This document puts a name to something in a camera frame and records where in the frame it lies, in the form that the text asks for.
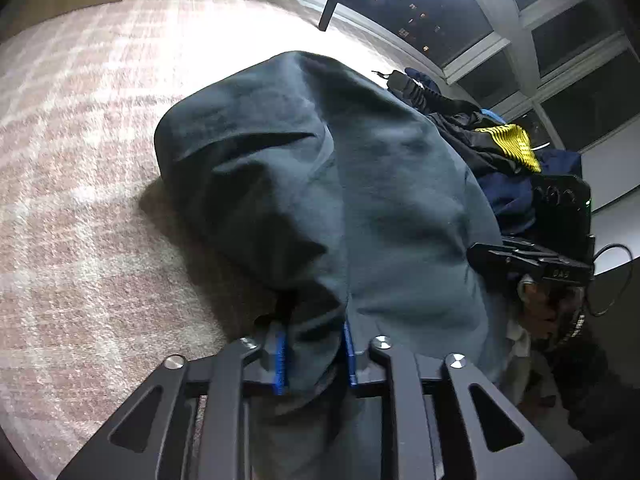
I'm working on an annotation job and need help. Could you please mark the thin black cable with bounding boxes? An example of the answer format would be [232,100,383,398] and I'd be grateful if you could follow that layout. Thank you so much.
[584,243,640,317]

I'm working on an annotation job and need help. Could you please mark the beige cloth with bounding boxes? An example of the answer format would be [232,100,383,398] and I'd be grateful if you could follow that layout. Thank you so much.
[497,317,558,411]

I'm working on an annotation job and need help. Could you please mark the person's right forearm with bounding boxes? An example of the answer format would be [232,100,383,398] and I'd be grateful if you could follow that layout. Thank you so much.
[542,325,640,443]

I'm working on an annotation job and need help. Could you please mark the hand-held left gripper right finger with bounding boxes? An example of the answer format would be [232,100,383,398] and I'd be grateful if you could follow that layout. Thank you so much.
[343,321,577,480]

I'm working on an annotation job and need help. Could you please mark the black ribbed garment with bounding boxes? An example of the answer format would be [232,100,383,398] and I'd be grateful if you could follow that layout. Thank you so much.
[387,67,481,113]

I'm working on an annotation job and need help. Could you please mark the navy blue garment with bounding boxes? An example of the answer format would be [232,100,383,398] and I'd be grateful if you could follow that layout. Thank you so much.
[477,147,585,238]

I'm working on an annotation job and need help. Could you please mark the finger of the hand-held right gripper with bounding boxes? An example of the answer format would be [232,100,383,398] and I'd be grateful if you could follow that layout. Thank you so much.
[466,241,593,285]

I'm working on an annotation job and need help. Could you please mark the person's right hand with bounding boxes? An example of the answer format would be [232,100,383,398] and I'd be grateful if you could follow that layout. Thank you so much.
[515,274,587,346]

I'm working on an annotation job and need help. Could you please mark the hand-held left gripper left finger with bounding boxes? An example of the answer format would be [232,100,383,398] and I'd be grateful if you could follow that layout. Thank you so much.
[57,322,291,480]

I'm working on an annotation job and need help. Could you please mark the beige checked rug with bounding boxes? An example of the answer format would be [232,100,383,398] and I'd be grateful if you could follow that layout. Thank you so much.
[0,0,441,480]

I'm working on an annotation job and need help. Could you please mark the dark green pants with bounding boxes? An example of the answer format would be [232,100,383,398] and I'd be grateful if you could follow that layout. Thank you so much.
[152,50,511,480]

